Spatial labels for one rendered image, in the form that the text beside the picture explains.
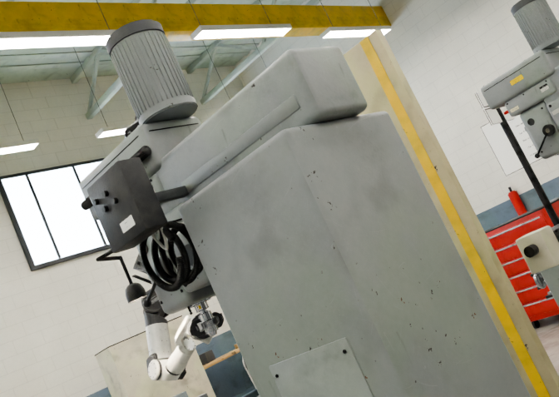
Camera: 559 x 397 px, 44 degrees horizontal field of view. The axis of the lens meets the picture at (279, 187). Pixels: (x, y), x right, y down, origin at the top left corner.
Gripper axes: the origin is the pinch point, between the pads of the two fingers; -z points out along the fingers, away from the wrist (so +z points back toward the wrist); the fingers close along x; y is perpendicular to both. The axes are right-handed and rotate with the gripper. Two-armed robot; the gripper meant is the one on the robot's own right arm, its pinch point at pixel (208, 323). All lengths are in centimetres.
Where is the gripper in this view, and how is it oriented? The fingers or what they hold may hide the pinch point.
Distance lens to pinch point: 240.2
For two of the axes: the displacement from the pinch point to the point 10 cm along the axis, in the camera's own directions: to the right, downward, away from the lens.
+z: -2.9, 2.8, 9.2
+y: 4.1, 9.0, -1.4
